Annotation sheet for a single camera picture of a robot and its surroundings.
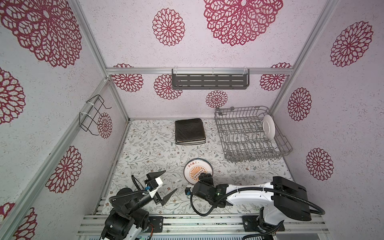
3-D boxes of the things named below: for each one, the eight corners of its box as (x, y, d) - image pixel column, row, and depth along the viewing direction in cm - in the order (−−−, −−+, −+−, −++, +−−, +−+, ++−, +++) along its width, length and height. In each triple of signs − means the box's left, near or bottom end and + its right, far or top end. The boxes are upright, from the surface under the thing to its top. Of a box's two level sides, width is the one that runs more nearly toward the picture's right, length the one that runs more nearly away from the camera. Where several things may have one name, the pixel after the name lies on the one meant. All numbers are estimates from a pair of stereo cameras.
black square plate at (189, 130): (176, 144, 107) (176, 140, 103) (174, 124, 119) (173, 120, 115) (205, 140, 109) (206, 136, 105) (200, 121, 121) (200, 116, 117)
